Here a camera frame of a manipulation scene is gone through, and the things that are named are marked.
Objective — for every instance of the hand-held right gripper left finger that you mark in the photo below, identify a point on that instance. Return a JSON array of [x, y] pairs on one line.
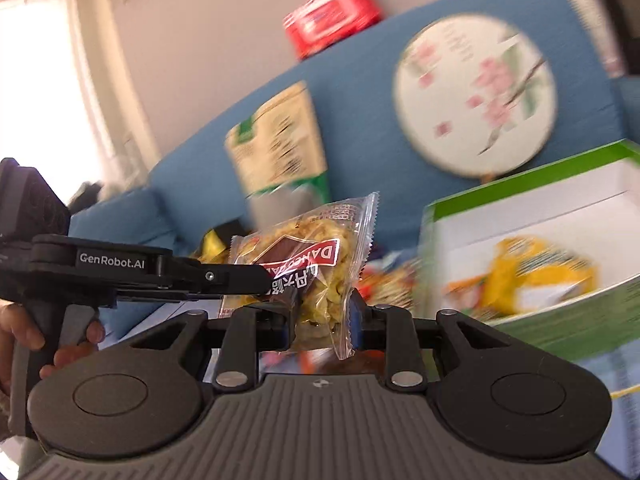
[[286, 320]]

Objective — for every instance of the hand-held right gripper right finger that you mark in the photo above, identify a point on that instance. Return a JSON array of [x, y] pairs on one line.
[[358, 325]]

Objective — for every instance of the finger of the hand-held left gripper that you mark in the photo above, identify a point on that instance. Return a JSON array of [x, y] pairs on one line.
[[220, 277]]

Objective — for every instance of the clear packet of yellow snack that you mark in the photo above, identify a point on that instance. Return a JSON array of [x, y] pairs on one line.
[[325, 265]]

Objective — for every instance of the green and white cardboard box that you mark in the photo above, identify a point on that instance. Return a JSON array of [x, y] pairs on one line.
[[550, 200]]

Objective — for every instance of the person's left hand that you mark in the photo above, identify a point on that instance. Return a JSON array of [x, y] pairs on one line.
[[17, 327]]

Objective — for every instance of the pile of colourful snack packets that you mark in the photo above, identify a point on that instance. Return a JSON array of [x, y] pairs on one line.
[[395, 280]]

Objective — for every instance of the dark cloth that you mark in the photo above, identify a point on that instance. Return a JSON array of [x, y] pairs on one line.
[[87, 195]]

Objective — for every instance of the beige and green snack bag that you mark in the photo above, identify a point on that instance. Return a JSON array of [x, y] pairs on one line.
[[277, 150]]

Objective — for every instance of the white curtain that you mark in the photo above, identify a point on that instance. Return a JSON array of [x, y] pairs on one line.
[[45, 85]]

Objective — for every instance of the blue sofa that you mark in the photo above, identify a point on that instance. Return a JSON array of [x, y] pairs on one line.
[[350, 135]]

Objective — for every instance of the round floral fan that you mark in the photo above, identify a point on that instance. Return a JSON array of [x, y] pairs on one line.
[[470, 95]]

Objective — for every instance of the red box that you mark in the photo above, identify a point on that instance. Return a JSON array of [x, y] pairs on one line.
[[332, 15]]

